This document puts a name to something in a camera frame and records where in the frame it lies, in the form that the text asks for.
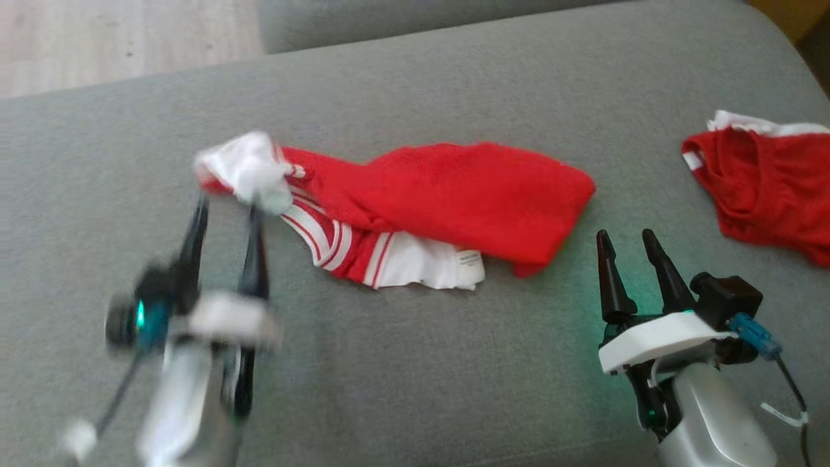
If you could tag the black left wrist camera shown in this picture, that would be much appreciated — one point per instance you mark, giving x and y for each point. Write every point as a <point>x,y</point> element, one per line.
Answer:
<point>130,324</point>

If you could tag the grey sofa seat cushion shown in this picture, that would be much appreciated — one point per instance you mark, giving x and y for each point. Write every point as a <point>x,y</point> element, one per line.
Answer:
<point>389,19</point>

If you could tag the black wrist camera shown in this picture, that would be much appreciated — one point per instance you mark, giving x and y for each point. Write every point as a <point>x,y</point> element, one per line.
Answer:
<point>726,298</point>
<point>130,324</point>

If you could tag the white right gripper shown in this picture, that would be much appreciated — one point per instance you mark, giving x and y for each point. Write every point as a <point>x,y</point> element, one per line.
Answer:
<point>655,340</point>

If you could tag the red white jersey with lettering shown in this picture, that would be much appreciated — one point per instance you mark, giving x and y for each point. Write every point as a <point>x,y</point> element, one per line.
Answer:
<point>454,194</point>

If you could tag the red shorts with white trim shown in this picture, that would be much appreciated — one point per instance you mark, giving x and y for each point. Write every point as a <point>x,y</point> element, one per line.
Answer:
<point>765,188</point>

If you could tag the grey sofa chaise cushion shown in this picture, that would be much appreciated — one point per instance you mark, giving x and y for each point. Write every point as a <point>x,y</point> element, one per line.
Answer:
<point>389,363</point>

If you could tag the yellow sofa backrest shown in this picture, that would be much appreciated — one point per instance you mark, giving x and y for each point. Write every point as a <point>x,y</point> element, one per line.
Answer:
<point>788,13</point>

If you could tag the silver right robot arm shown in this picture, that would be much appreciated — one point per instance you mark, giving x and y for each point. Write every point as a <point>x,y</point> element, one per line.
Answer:
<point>713,421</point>

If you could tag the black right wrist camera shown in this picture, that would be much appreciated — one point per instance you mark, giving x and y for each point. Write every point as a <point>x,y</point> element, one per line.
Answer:
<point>726,298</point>

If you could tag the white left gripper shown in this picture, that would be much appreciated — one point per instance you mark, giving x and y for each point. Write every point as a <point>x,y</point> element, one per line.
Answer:
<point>227,321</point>

